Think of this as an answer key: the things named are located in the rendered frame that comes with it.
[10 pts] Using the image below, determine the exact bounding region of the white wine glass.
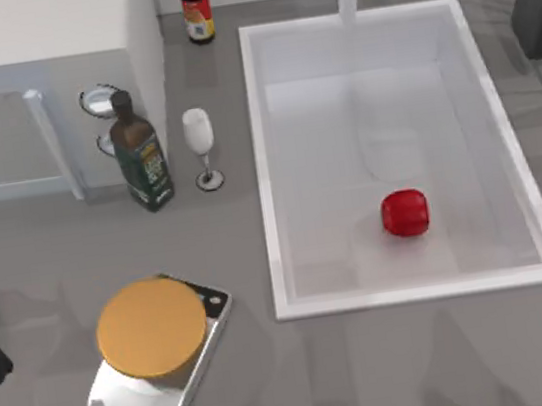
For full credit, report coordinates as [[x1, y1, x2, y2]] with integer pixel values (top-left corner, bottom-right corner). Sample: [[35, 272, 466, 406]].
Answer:
[[179, 105, 228, 195]]

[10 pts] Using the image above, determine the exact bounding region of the white sink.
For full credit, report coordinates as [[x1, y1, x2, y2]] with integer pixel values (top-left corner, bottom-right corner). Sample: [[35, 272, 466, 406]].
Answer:
[[234, 0, 542, 322]]

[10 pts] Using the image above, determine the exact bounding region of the red bell pepper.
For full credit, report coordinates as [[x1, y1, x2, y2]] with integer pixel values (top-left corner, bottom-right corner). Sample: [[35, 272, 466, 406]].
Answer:
[[378, 185, 434, 240]]

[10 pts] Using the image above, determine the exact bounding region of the dark green oil bottle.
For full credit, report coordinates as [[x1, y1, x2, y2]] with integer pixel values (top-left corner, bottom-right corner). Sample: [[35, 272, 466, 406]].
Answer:
[[103, 84, 179, 218]]

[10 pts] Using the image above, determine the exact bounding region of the round wooden board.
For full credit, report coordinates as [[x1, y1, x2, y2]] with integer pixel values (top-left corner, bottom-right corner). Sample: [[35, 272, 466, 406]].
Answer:
[[89, 270, 216, 385]]

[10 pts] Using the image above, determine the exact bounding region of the microwave knob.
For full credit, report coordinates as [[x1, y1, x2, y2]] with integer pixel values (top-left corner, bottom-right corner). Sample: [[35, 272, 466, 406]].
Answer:
[[94, 130, 119, 157], [77, 80, 128, 122]]

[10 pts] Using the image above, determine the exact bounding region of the dark bottle with red label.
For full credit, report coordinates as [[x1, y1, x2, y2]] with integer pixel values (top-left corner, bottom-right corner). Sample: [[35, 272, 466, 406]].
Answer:
[[179, 0, 218, 48]]

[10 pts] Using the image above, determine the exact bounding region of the silver kitchen scale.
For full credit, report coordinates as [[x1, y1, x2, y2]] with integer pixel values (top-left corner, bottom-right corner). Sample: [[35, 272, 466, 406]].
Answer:
[[70, 264, 248, 406]]

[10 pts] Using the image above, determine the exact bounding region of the pale microwave oven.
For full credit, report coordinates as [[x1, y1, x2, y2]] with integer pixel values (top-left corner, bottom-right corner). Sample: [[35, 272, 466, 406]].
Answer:
[[0, 0, 185, 218]]

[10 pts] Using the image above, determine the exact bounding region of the microwave door handle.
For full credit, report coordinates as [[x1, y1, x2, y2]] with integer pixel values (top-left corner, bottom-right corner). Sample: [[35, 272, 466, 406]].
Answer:
[[22, 84, 87, 206]]

